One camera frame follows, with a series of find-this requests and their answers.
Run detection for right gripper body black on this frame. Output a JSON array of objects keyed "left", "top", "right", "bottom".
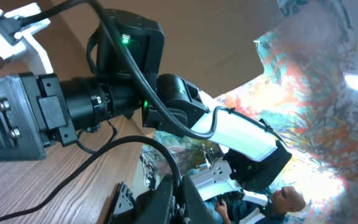
[{"left": 19, "top": 73, "right": 78, "bottom": 147}]

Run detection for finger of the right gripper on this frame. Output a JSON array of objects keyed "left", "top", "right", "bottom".
[{"left": 0, "top": 75, "right": 46, "bottom": 162}]

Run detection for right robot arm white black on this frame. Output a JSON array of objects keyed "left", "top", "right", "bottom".
[{"left": 0, "top": 4, "right": 291, "bottom": 205}]

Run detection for seated person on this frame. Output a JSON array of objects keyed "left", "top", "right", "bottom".
[{"left": 204, "top": 186, "right": 306, "bottom": 224}]

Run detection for colourful painted backdrop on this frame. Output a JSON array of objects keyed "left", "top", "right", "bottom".
[{"left": 154, "top": 0, "right": 358, "bottom": 224}]

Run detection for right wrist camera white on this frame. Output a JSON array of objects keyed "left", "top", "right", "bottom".
[{"left": 0, "top": 2, "right": 53, "bottom": 75}]

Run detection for right camera cable black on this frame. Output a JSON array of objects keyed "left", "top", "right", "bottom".
[{"left": 0, "top": 0, "right": 288, "bottom": 147}]

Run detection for camera cable black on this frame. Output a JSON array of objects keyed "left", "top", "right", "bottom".
[
  {"left": 0, "top": 0, "right": 288, "bottom": 147},
  {"left": 0, "top": 135, "right": 183, "bottom": 224}
]

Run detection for left camera cable black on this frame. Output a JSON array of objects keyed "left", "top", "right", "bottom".
[{"left": 0, "top": 135, "right": 183, "bottom": 224}]

